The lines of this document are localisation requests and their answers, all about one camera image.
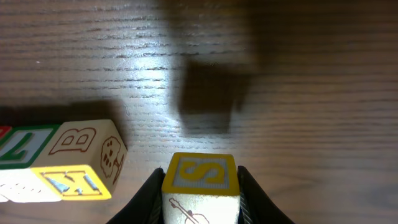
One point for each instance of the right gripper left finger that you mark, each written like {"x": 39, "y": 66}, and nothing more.
{"x": 146, "y": 205}

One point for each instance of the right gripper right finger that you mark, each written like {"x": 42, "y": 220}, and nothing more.
{"x": 255, "y": 205}

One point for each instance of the red sided wooden block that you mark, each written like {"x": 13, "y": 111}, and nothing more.
{"x": 20, "y": 147}

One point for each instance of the yellow top wooden block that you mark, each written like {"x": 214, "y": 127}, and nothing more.
{"x": 82, "y": 161}

